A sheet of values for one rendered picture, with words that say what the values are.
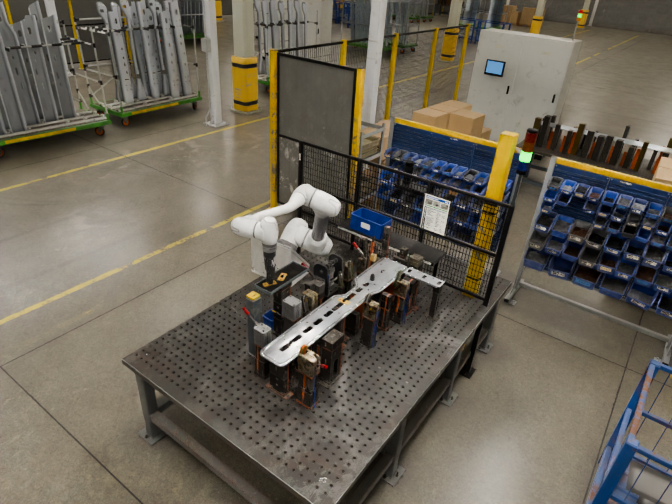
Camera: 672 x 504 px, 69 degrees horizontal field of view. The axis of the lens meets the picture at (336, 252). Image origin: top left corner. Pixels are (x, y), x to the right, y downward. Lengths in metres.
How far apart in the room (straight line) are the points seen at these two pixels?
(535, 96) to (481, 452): 6.98
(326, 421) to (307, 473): 0.35
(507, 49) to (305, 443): 8.08
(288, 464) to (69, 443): 1.78
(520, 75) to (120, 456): 8.32
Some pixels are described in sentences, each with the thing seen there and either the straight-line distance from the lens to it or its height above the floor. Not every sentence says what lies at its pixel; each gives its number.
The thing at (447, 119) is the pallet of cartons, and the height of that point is 0.95.
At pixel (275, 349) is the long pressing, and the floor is 1.00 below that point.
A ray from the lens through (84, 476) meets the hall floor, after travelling 3.79.
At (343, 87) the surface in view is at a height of 1.77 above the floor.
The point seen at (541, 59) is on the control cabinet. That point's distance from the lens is 9.53.
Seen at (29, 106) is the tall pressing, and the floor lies 0.58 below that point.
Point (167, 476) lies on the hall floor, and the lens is 3.64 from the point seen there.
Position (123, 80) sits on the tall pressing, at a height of 0.73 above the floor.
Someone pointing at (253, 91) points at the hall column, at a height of 0.44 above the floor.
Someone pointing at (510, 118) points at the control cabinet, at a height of 0.62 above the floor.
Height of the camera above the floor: 2.92
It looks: 31 degrees down
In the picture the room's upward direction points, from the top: 4 degrees clockwise
